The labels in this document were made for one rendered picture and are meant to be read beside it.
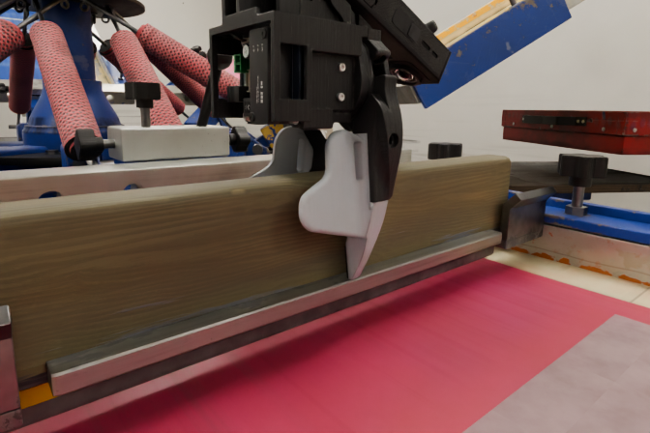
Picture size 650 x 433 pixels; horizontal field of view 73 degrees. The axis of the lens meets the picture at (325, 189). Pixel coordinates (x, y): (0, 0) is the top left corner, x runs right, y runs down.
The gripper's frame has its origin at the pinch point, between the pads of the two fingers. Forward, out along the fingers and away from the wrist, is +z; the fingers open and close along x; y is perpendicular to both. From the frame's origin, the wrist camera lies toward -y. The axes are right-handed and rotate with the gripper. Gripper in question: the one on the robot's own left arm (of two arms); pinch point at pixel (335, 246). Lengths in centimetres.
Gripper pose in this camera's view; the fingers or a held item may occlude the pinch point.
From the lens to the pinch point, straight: 30.4
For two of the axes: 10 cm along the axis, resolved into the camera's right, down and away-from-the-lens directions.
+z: -0.2, 9.8, 1.8
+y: -7.7, 1.0, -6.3
